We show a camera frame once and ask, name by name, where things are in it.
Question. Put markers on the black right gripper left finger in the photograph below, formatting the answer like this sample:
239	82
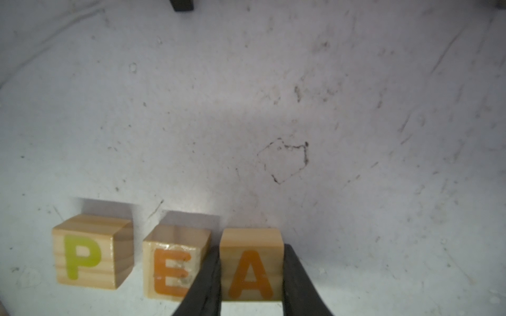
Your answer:
204	296

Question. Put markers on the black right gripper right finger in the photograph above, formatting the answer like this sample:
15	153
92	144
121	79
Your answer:
300	296

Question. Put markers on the wooden E letter block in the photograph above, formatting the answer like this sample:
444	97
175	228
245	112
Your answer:
172	257

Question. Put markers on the wooden A letter block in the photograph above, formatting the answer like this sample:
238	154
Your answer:
251	264

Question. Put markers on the wooden P letter block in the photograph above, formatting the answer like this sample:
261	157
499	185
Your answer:
93	251

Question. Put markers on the left black whiteboard foot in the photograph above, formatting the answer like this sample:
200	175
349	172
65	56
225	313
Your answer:
182	5

